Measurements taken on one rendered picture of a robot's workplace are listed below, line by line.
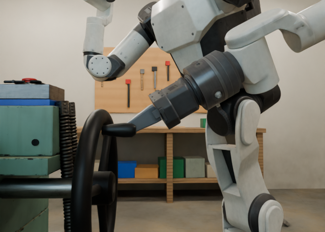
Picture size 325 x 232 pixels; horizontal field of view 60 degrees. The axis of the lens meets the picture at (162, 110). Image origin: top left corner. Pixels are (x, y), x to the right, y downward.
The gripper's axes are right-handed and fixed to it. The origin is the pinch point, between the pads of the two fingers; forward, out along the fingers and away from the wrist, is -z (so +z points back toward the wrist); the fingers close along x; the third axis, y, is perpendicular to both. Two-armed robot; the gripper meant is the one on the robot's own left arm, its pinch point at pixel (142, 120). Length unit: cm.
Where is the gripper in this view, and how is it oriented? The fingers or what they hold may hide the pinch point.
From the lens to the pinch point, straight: 51.0
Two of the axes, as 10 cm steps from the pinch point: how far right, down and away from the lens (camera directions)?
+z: 8.6, -5.0, 0.4
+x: -1.4, -1.8, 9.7
